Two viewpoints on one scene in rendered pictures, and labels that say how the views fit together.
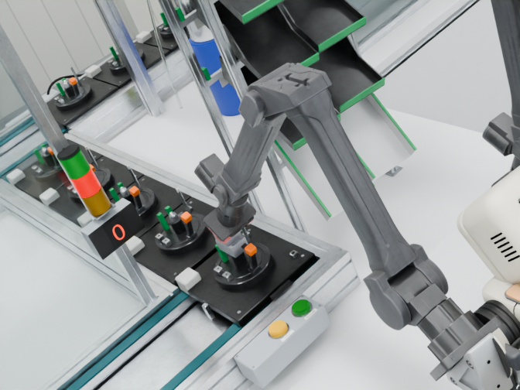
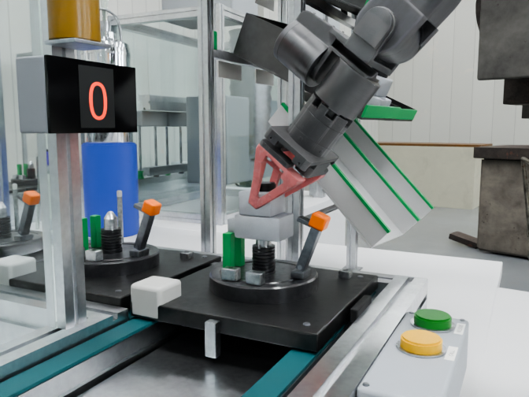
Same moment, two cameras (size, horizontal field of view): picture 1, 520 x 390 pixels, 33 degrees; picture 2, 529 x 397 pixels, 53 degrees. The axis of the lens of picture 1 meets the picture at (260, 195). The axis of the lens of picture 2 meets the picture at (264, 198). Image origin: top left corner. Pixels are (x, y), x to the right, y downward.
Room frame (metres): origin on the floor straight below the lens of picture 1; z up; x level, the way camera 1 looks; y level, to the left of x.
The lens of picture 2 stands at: (1.08, 0.50, 1.18)
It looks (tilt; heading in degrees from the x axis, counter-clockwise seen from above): 8 degrees down; 324
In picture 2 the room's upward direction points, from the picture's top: straight up
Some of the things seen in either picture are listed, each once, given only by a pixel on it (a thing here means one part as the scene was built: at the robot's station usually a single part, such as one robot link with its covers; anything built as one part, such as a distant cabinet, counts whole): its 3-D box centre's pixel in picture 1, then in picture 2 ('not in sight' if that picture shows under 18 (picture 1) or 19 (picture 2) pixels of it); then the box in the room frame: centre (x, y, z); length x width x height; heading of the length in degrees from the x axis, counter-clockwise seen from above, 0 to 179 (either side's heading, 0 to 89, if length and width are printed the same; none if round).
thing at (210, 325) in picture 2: (208, 311); (212, 338); (1.56, 0.21, 0.95); 0.01 x 0.01 x 0.04; 27
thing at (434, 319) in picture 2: (301, 308); (432, 323); (1.42, 0.02, 0.96); 0.04 x 0.04 x 0.02
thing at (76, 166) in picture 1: (74, 162); not in sight; (1.64, 0.32, 1.38); 0.05 x 0.05 x 0.05
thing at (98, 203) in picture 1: (95, 200); (74, 16); (1.64, 0.32, 1.28); 0.05 x 0.05 x 0.05
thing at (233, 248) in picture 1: (226, 235); (257, 209); (1.63, 0.11, 1.07); 0.08 x 0.04 x 0.07; 27
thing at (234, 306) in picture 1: (245, 271); (263, 293); (1.62, 0.10, 0.96); 0.24 x 0.24 x 0.02; 27
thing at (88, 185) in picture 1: (85, 181); not in sight; (1.64, 0.32, 1.33); 0.05 x 0.05 x 0.05
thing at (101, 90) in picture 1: (69, 89); not in sight; (2.94, 0.47, 1.01); 0.24 x 0.24 x 0.13; 27
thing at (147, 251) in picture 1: (176, 224); (110, 236); (1.85, 0.22, 1.01); 0.24 x 0.24 x 0.13; 27
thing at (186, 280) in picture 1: (189, 281); (156, 297); (1.66, 0.23, 0.97); 0.05 x 0.05 x 0.04; 27
